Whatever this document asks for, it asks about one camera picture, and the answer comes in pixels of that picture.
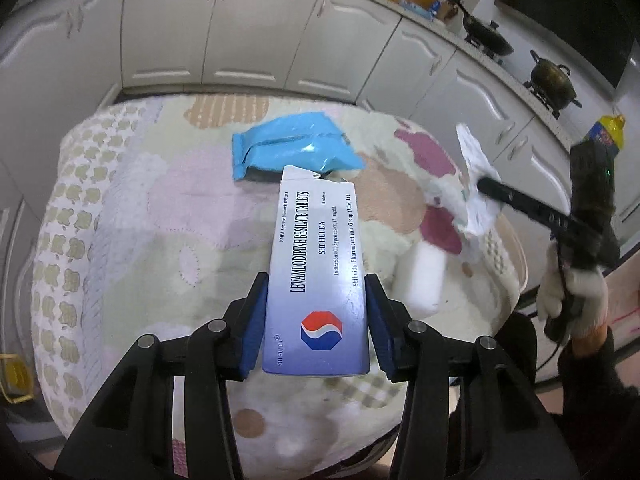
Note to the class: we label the dark lidded pot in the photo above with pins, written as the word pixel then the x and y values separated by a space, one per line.
pixel 550 85

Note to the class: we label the gas stove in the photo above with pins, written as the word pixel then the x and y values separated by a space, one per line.
pixel 542 102

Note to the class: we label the white medicine box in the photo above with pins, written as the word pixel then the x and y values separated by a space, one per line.
pixel 315 260

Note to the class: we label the yellow oil bottle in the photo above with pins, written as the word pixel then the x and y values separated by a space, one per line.
pixel 607 132

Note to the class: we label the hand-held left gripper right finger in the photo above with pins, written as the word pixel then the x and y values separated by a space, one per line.
pixel 380 330

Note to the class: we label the black lidded wok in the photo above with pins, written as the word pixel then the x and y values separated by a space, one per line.
pixel 487 37

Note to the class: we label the person's right forearm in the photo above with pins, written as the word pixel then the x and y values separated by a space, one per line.
pixel 595 390

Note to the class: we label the black range hood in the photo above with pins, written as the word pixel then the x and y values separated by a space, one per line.
pixel 560 5

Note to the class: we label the person's right hand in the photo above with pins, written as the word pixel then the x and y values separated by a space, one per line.
pixel 590 300

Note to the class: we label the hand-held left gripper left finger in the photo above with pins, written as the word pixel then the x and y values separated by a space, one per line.
pixel 254 320

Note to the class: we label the white paper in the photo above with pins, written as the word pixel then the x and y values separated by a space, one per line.
pixel 472 155

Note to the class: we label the beige trash bin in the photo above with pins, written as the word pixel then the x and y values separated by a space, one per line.
pixel 523 270

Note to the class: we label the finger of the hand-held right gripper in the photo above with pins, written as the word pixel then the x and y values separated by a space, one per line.
pixel 525 205

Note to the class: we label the blue pack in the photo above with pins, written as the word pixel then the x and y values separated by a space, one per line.
pixel 420 10

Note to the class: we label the white foam block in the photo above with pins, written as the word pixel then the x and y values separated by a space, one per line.
pixel 422 280

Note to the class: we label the apple printed tablecloth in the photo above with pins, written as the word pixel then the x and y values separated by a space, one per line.
pixel 150 240

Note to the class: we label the blue plastic packet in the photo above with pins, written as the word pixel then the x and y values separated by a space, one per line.
pixel 295 142

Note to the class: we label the white kitchen cabinets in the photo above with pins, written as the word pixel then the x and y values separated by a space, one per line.
pixel 260 25

